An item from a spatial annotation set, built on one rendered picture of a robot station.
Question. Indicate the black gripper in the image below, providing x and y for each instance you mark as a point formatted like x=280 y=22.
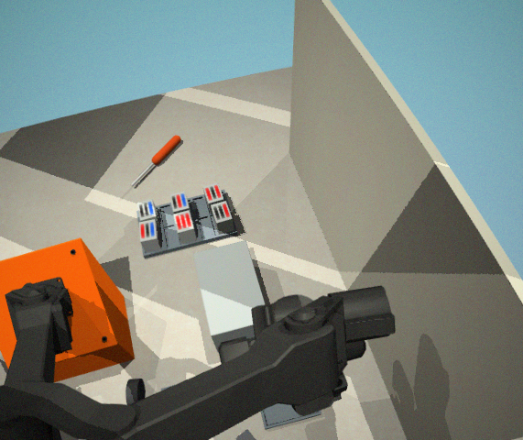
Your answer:
x=236 y=347

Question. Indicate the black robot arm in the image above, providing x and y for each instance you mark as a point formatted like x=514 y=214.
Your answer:
x=297 y=359

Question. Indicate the white tile with colored stripes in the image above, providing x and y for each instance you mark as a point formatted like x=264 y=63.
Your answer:
x=179 y=202

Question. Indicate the orange-handled screwdriver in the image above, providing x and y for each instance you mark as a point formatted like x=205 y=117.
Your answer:
x=162 y=154

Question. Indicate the dark grey cylinder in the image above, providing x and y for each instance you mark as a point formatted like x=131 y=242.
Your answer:
x=135 y=390

